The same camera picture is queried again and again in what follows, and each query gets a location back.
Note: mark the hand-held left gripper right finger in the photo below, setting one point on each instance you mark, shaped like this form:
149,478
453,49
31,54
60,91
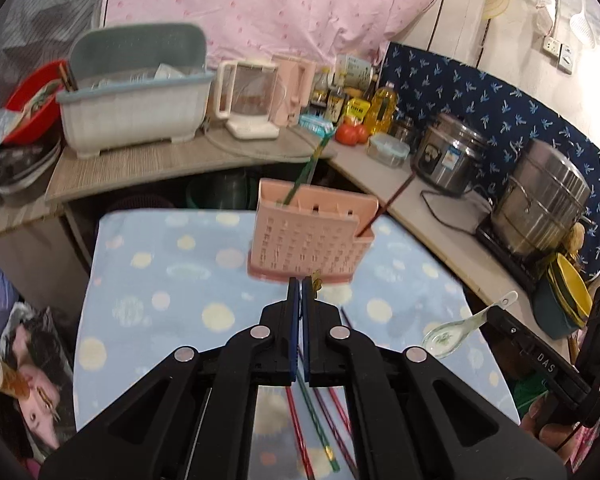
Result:
306,320

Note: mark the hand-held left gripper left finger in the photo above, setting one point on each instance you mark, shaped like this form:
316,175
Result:
293,320

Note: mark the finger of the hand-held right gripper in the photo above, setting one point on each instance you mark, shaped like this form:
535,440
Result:
507,330

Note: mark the white ceramic spoon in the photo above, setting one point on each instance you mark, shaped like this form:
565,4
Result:
442,340

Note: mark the pink perforated utensil holder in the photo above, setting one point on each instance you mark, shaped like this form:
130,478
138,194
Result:
305,240

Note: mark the green chopstick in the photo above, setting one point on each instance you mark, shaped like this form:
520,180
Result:
317,425
305,172

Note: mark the person's right hand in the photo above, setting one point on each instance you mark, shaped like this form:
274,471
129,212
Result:
535,425

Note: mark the yellow bowl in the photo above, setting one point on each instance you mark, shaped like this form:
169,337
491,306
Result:
572,285

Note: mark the green cloth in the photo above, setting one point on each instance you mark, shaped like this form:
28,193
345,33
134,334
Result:
527,395

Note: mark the black induction cooktop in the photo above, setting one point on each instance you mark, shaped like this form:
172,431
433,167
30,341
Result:
505,250

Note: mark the brown lumpy object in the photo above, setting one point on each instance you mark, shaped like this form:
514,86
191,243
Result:
575,242

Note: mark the pink pineapple print cloth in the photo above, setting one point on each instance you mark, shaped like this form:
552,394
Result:
585,455

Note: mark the blue planet print tablecloth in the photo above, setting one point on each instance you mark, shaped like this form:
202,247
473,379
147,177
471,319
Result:
180,285

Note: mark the steel steamer pot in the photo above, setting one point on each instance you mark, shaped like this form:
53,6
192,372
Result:
540,200

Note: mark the green plastic basin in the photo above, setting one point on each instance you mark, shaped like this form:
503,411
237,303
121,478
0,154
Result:
220,190

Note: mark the steel rice cooker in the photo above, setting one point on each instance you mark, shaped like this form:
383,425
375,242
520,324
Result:
450,155

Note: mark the glass container teal lid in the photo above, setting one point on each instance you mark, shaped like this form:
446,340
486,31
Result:
387,151

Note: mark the red tomato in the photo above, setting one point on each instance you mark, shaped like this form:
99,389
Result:
345,134
361,133

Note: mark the blue striped packet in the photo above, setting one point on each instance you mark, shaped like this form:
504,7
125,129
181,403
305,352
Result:
316,124

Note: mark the small steel jar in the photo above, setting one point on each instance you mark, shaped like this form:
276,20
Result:
406,130

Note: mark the dark sauce bottle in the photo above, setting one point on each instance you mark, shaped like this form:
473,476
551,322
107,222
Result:
319,91
336,106

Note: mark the yellow seasoning jar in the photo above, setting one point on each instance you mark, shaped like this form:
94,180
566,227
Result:
356,109

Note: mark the yellow cooking oil bottle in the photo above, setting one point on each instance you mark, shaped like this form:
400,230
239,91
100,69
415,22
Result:
380,110

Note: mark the white glass electric kettle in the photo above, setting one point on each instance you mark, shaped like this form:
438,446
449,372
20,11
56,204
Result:
247,95

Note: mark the pink kitchen appliance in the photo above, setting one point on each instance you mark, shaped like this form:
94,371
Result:
295,90

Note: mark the navy leaf print cloth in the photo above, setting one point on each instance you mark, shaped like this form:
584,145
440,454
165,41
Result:
480,95

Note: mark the pale blue dish drainer box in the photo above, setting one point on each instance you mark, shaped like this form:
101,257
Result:
130,110

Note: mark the face print poster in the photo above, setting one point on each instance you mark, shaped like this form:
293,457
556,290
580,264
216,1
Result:
35,410

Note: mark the orange drink can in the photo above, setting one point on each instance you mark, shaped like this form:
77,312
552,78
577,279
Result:
5,377

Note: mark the black frying pan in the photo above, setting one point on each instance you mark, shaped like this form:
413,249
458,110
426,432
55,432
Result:
20,170

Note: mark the pink dotted curtain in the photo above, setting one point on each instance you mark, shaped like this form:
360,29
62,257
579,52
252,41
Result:
280,5

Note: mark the white hanging plastic bag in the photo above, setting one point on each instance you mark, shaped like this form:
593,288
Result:
545,7

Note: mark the dark wooden chopsticks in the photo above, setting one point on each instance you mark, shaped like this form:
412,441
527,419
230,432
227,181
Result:
67,79

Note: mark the red plastic basin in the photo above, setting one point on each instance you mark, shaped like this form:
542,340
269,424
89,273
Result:
30,105

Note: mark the clear plastic bag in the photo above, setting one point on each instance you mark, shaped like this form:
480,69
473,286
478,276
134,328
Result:
0,130

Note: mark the grey striped cloth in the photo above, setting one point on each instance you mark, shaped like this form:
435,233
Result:
40,25

